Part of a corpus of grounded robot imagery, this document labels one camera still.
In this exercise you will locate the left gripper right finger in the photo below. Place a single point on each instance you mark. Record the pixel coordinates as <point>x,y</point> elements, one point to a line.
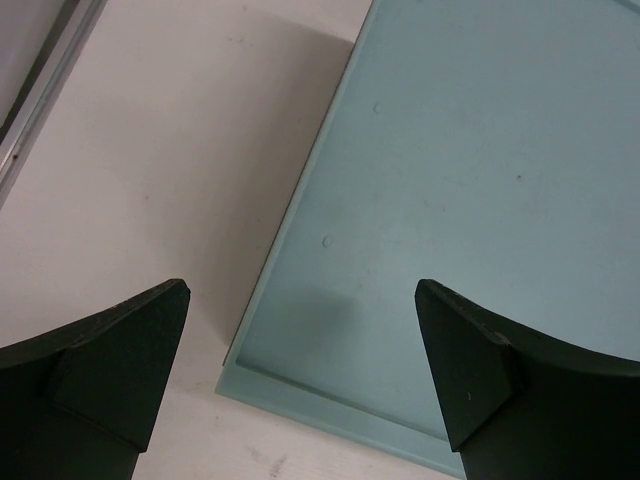
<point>520,404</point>

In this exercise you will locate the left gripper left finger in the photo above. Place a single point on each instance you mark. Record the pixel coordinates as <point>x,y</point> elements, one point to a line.
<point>81,401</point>

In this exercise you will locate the teal drawer box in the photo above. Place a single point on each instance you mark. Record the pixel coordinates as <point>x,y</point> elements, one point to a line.
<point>490,145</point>

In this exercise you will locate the aluminium rail left edge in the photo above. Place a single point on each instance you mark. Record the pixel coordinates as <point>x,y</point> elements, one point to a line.
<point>40,44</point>

